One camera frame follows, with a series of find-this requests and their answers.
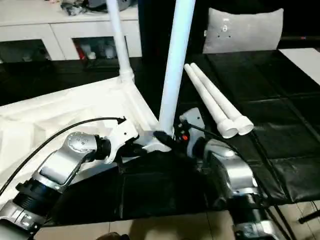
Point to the white cabinet with glass doors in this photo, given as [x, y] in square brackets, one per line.
[30, 30]

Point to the dark clutter pile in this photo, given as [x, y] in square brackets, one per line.
[72, 8]

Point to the white flat board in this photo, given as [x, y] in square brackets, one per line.
[303, 66]

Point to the black metal frame bar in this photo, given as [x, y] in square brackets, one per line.
[310, 217]

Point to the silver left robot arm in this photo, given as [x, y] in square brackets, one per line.
[62, 160]

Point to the grey cushion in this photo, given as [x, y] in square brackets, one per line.
[245, 32]

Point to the white plastic table leg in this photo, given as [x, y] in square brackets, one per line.
[222, 97]
[120, 37]
[210, 97]
[175, 62]

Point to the grey round bag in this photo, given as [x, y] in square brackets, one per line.
[98, 5]

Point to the white plastic table top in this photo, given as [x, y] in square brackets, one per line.
[37, 120]

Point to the thin black metal rail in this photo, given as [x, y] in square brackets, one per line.
[300, 38]

